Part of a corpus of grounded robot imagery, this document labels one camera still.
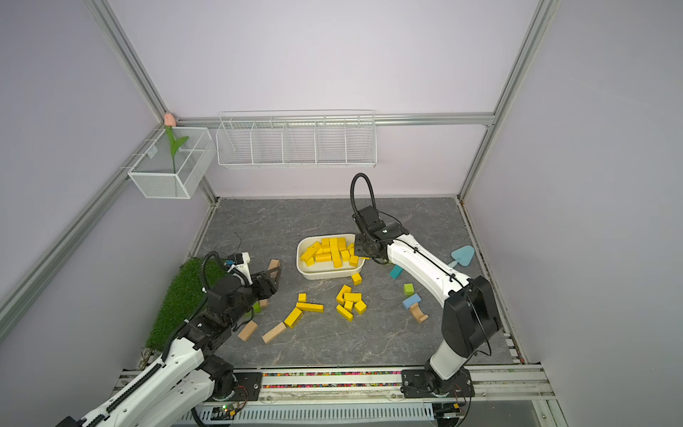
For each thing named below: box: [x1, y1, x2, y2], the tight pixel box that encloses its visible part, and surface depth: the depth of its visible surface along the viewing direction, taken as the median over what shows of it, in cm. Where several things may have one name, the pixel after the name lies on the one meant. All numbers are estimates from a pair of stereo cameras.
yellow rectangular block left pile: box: [283, 306, 303, 330], surface depth 86 cm
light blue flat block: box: [401, 292, 422, 309], surface depth 91 cm
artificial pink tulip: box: [163, 112, 189, 174], surface depth 92 cm
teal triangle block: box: [388, 264, 404, 280], surface depth 98 cm
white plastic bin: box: [296, 233, 366, 282], surface depth 98 cm
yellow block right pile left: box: [336, 304, 354, 323], surface depth 87 cm
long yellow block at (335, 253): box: [329, 237, 343, 269], surface depth 101 cm
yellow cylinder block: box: [314, 252, 332, 263], surface depth 101 cm
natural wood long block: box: [261, 321, 287, 345], surface depth 84 cm
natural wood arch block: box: [409, 302, 429, 324], surface depth 88 cm
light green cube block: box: [402, 282, 416, 296], surface depth 93 cm
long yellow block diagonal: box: [300, 241, 322, 261], surface depth 101 cm
